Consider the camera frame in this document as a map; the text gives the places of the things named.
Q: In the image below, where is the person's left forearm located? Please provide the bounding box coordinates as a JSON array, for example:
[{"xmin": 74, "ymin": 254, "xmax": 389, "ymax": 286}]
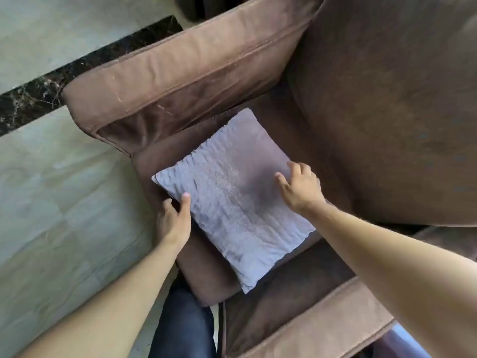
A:
[{"xmin": 15, "ymin": 235, "xmax": 180, "ymax": 358}]

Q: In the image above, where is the brown fabric armchair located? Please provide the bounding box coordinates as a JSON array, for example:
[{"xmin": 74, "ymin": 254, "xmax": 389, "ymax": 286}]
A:
[{"xmin": 61, "ymin": 0, "xmax": 477, "ymax": 358}]

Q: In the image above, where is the person's right forearm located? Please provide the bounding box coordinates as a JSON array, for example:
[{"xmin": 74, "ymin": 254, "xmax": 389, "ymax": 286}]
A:
[{"xmin": 306, "ymin": 202, "xmax": 477, "ymax": 358}]

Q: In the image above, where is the lavender square throw pillow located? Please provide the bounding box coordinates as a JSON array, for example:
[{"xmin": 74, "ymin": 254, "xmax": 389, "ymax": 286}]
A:
[{"xmin": 151, "ymin": 107, "xmax": 324, "ymax": 294}]

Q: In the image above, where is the person's right hand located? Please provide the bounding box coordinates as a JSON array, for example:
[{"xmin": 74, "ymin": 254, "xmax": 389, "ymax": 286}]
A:
[{"xmin": 274, "ymin": 161, "xmax": 328, "ymax": 217}]

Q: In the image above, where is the person's dark blue jeans leg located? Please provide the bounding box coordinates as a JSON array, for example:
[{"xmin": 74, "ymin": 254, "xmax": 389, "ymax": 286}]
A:
[{"xmin": 148, "ymin": 272, "xmax": 218, "ymax": 358}]

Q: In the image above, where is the brown armchair seat cushion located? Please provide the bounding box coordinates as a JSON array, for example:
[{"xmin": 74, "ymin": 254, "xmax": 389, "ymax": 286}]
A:
[{"xmin": 132, "ymin": 84, "xmax": 358, "ymax": 307}]

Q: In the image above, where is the brown armchair back cushion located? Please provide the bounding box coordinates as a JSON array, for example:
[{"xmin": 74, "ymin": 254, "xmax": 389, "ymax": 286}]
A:
[{"xmin": 286, "ymin": 0, "xmax": 477, "ymax": 228}]

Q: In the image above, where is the dark furniture piece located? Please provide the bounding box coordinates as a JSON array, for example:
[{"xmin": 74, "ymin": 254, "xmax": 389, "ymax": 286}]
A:
[{"xmin": 174, "ymin": 0, "xmax": 258, "ymax": 22}]

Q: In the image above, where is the purple fabric item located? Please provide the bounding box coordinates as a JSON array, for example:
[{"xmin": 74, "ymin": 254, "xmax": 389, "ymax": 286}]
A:
[{"xmin": 369, "ymin": 321, "xmax": 434, "ymax": 358}]

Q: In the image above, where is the person's left hand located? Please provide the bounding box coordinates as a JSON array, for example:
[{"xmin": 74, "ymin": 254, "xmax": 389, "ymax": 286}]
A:
[{"xmin": 156, "ymin": 193, "xmax": 192, "ymax": 253}]

